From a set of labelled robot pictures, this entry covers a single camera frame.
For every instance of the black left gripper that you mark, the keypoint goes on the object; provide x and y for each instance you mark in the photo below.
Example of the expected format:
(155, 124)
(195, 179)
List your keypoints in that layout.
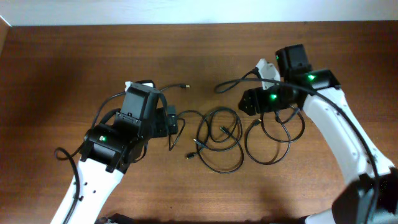
(163, 129)

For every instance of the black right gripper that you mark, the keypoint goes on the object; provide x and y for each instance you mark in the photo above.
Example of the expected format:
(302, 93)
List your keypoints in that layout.
(255, 96)

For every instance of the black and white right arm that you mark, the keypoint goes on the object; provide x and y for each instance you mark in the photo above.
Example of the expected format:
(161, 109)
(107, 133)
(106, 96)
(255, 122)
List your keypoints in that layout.
(370, 195)

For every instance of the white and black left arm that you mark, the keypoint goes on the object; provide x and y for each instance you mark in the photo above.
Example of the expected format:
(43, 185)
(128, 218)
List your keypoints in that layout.
(110, 146)

